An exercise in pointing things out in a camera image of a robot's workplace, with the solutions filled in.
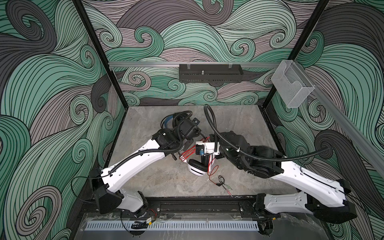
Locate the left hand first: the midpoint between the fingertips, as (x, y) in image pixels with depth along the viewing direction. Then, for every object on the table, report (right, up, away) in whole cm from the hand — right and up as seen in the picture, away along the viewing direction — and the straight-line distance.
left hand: (183, 134), depth 73 cm
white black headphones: (+8, -14, -9) cm, 18 cm away
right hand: (+14, +2, -11) cm, 18 cm away
